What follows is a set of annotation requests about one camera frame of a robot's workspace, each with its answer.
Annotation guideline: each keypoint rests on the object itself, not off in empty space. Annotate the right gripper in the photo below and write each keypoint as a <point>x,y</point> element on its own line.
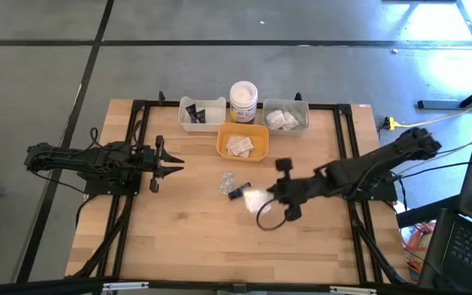
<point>297,188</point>

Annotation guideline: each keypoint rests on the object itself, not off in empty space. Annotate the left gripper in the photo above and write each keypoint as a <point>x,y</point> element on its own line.
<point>150,162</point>

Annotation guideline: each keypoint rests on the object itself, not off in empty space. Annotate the clear bag of cotton swabs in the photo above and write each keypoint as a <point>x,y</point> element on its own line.
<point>275,119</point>
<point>291,121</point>
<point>254,199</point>

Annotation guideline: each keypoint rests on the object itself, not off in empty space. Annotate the dark blue toiletry tube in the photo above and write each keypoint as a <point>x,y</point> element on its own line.
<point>238,191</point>
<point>190,112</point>
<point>201,116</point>

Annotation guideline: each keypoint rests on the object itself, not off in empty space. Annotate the small white paper packet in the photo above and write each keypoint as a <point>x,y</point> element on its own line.
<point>243,144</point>

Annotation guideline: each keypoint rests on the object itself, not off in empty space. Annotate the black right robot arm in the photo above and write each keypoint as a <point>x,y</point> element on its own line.
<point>375,164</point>

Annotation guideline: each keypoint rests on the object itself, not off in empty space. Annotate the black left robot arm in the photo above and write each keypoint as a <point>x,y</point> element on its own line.
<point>76,157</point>

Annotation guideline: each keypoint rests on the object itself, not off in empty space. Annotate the yellow plastic bin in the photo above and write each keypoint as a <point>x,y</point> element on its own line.
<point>260,147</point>

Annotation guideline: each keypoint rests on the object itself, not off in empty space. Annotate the white plastic bin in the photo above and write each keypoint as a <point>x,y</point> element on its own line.
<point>215,119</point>

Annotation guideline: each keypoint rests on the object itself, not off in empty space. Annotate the grey plastic bin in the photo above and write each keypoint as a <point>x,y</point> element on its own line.
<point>303,129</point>

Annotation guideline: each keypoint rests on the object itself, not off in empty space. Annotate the Lysol wipes canister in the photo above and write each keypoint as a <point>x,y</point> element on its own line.
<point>243,98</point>

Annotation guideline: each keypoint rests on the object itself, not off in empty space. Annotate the yellow power plug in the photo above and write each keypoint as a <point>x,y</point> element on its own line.
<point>390,123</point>

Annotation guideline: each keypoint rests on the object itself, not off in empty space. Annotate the black laptop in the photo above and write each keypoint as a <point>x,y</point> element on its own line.
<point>469,250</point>

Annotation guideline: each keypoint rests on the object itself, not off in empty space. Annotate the black metal table frame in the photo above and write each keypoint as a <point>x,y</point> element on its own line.
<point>322,106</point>

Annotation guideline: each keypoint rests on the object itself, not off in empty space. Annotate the silver aluminium bracket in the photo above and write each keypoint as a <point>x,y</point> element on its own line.
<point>125,286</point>
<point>352,290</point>

